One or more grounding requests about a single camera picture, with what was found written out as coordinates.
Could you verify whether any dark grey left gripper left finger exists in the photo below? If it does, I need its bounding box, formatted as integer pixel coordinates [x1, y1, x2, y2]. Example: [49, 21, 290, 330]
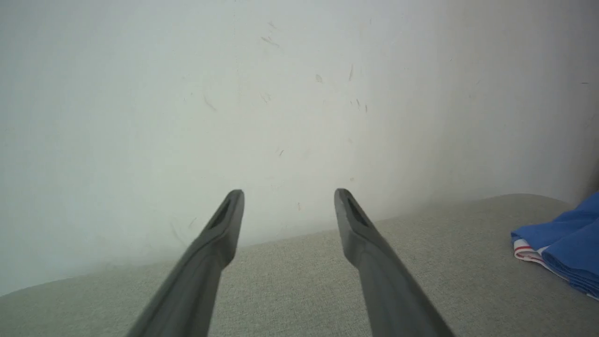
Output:
[126, 189, 245, 337]

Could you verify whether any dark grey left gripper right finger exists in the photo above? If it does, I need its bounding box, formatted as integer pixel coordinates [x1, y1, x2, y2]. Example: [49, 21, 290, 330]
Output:
[334, 188, 455, 337]

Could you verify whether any blue garment with white trim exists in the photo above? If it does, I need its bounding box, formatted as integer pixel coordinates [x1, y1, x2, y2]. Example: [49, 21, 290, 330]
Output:
[510, 191, 599, 301]

